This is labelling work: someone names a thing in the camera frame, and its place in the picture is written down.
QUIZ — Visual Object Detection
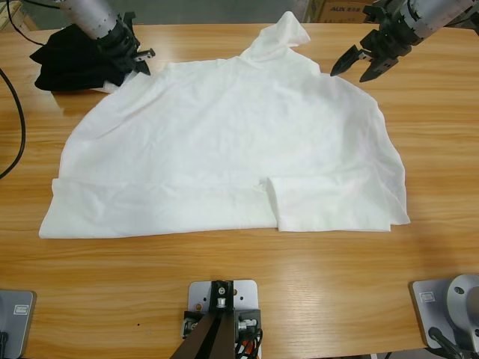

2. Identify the grey base plate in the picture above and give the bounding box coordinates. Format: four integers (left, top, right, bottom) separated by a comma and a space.
411, 278, 452, 349
0, 289, 37, 359

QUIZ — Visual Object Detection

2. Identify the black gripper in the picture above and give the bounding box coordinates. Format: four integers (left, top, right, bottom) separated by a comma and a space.
88, 17, 156, 76
330, 0, 422, 83

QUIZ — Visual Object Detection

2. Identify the wooden crate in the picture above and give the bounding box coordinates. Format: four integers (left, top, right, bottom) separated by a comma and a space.
0, 0, 39, 33

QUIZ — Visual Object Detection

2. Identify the dark camera post with bracket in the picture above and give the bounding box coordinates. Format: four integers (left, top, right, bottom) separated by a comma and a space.
170, 280, 265, 359

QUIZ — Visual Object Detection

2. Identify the white mount plate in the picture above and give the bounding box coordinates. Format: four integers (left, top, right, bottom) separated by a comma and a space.
186, 279, 261, 312

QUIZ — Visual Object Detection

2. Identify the white T-shirt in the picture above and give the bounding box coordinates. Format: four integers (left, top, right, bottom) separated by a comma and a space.
38, 10, 412, 240

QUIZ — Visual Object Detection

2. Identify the orange cable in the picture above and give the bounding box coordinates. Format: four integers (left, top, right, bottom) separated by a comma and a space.
234, 337, 259, 359

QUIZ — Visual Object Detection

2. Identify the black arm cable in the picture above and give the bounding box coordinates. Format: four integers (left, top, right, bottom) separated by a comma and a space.
0, 0, 50, 179

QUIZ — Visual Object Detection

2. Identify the cardboard box with AUX print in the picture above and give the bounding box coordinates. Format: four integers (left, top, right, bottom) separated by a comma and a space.
317, 0, 371, 23

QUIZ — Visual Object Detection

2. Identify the pale folded garment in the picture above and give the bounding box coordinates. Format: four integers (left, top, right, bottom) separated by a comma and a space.
99, 70, 136, 94

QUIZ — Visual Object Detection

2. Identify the black folded garment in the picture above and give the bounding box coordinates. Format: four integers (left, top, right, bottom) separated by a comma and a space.
29, 24, 130, 92

